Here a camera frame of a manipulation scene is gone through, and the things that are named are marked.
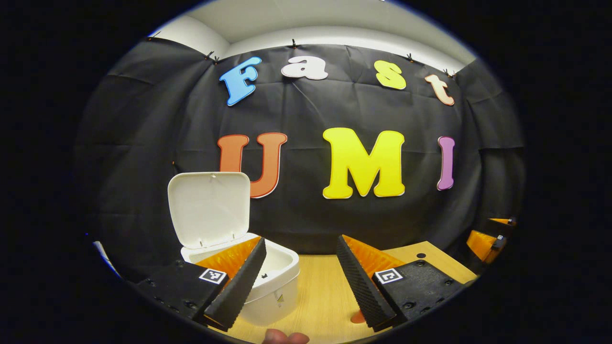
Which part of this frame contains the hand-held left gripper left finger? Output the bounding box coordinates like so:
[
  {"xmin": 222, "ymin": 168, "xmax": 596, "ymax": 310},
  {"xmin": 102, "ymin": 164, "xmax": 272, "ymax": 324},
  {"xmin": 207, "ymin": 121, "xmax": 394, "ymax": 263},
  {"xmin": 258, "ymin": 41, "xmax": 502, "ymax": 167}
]
[{"xmin": 135, "ymin": 236, "xmax": 267, "ymax": 333}]

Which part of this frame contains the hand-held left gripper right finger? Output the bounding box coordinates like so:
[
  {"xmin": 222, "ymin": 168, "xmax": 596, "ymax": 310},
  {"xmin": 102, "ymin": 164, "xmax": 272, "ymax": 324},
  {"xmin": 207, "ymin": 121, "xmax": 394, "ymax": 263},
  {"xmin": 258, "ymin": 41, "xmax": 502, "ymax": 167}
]
[{"xmin": 336, "ymin": 234, "xmax": 467, "ymax": 333}]

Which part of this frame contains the white desktop garbage bin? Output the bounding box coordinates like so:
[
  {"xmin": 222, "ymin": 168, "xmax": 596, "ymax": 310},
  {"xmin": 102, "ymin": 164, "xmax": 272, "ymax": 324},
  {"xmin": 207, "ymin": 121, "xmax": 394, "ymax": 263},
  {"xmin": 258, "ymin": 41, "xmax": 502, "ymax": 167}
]
[{"xmin": 167, "ymin": 171, "xmax": 301, "ymax": 327}]

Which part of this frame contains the white side desk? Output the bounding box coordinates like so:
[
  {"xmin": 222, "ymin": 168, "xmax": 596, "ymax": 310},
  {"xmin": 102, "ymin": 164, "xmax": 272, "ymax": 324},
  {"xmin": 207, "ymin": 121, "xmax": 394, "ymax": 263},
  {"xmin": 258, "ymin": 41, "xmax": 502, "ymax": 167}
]
[{"xmin": 93, "ymin": 241, "xmax": 120, "ymax": 278}]

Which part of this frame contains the black backdrop cloth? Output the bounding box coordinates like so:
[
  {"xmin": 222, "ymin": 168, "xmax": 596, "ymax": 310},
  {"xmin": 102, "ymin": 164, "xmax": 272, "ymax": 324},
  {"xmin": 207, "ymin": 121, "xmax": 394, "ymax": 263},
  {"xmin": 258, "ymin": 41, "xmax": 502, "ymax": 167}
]
[{"xmin": 74, "ymin": 36, "xmax": 526, "ymax": 282}]

